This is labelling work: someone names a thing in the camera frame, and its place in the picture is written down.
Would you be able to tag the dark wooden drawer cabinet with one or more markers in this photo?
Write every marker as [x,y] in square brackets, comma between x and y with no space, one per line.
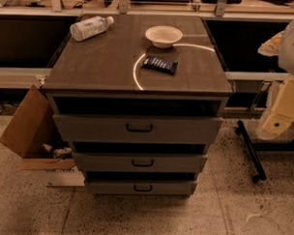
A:
[103,76]

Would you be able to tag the clear plastic water bottle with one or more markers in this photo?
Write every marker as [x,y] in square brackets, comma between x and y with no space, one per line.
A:
[90,27]

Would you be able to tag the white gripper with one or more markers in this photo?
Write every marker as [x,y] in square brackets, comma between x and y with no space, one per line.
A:
[293,47]

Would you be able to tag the grey bottom drawer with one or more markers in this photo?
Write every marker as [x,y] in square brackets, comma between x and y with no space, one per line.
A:
[164,187]

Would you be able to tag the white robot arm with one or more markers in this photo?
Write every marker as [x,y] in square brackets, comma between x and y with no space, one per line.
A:
[282,45]

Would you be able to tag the grey drawer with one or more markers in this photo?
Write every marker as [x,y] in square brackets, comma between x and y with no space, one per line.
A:
[139,162]
[164,187]
[138,129]

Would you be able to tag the dark blue snack bar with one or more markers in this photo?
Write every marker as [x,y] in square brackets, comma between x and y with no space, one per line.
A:
[160,64]

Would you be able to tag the grey middle drawer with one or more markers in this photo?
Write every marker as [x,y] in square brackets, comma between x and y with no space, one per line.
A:
[139,162]

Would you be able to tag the grey top drawer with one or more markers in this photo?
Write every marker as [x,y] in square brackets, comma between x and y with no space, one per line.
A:
[138,129]

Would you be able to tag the white bowl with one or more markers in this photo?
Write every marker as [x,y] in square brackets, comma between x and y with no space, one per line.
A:
[163,36]

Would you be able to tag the black wheeled stand leg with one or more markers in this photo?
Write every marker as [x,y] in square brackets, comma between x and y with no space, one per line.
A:
[260,174]

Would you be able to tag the brown cardboard box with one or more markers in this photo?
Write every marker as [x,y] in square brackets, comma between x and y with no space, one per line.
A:
[33,136]

